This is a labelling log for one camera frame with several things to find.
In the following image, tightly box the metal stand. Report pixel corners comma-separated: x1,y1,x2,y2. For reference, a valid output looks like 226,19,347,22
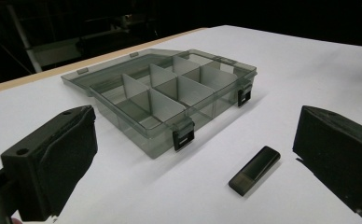
7,4,84,74

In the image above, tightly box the clear grey compartment storage box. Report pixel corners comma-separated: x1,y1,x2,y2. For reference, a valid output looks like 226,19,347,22
61,48,258,160

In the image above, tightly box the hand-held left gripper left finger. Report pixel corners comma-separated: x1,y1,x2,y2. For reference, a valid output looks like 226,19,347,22
0,105,99,222

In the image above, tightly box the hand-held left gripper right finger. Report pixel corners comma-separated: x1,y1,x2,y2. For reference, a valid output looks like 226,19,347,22
292,105,362,222

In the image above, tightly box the black USB flash drive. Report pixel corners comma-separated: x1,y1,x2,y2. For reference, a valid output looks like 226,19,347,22
228,145,282,197

